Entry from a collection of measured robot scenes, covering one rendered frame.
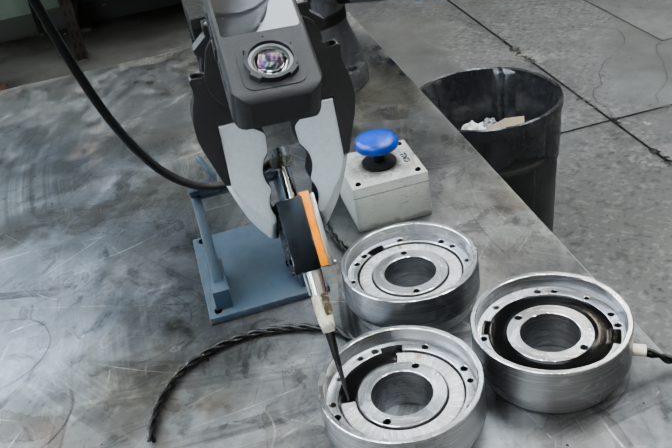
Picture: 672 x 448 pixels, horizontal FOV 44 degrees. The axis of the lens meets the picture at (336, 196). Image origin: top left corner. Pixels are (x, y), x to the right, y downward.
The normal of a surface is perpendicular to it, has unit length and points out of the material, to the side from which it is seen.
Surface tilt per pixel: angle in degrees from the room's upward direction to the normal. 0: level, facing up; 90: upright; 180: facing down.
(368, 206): 90
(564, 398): 90
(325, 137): 90
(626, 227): 0
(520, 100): 85
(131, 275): 0
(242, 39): 29
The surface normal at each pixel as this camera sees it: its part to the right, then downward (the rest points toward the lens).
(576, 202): -0.15, -0.85
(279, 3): 0.04, -0.54
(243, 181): 0.26, 0.46
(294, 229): 0.13, -0.11
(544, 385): -0.29, 0.52
